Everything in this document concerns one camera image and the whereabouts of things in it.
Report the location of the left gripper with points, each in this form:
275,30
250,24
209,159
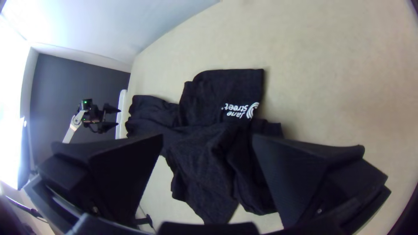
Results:
94,117

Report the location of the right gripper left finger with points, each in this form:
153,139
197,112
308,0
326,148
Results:
111,173

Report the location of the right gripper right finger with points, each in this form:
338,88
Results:
310,176

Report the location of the black t-shirt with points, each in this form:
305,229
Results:
209,98

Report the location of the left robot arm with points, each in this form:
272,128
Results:
75,122

